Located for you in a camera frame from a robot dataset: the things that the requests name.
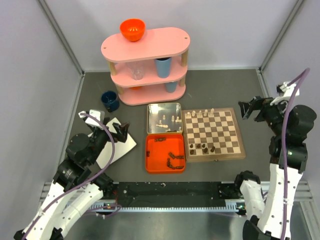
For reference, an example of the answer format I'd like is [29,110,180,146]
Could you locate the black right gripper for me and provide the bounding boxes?
[238,94,290,135]

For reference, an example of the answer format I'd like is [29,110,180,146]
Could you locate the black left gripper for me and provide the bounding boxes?
[87,116,130,165]

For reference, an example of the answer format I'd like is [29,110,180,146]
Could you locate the white bishop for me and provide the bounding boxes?
[203,109,208,117]

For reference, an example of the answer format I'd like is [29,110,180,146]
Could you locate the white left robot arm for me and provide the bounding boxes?
[13,122,129,240]

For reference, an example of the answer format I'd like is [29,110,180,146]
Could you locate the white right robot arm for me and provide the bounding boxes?
[233,96,317,240]

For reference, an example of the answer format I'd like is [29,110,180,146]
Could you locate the wooden chess board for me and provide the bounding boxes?
[182,107,246,163]

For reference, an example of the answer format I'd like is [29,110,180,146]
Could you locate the white paper sheet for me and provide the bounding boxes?
[87,118,137,169]

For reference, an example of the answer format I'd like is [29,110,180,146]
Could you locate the dark blue mug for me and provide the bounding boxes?
[100,90,120,113]

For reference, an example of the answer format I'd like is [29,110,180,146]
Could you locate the orange tin box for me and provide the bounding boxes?
[145,133,186,174]

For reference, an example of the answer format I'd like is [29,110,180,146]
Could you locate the clear glass cup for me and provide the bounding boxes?
[126,61,145,81]

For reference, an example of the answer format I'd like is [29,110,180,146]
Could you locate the blue cup bottom shelf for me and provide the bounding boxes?
[164,81,178,93]

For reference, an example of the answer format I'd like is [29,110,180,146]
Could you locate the blue cup shelf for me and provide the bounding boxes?
[164,81,178,93]
[154,57,172,79]

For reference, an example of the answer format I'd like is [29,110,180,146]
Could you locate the pink three-tier shelf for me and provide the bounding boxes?
[101,27,191,106]

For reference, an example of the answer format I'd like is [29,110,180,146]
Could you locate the blue cup middle shelf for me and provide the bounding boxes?
[154,57,172,79]

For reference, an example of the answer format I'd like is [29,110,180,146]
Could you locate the orange bowl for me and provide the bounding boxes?
[119,18,146,42]

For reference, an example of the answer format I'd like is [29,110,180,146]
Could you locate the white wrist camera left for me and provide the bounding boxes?
[78,109,105,130]

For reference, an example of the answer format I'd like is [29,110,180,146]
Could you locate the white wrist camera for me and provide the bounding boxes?
[270,81,297,106]
[78,109,105,130]

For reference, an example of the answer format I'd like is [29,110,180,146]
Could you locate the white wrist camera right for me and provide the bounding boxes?
[270,81,297,106]

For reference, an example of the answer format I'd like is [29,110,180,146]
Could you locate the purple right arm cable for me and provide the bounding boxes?
[262,67,311,240]

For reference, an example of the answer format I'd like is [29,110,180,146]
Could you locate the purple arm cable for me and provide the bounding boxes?
[262,67,311,240]
[21,112,123,240]

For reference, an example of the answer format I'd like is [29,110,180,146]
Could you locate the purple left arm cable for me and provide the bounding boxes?
[21,112,123,240]

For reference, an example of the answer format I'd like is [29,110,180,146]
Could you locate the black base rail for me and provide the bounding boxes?
[101,181,244,208]

